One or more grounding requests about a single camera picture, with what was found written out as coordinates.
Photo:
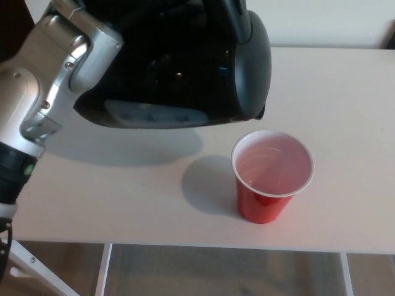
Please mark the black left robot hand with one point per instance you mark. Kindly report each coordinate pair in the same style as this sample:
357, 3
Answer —
154, 12

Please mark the black electric kettle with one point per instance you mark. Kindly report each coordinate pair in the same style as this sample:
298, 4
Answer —
185, 77

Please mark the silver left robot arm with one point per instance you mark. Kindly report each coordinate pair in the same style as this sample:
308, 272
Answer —
24, 92

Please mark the red plastic cup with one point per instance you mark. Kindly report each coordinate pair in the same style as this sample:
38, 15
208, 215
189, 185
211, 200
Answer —
262, 206

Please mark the dark brown wooden panel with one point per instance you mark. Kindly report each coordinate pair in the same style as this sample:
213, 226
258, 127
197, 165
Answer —
12, 24

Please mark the white-framed mesh under-table panel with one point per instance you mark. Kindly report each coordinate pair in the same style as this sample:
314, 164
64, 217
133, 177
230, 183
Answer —
222, 271

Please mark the white table leg frame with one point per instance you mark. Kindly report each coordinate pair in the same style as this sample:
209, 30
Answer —
34, 268

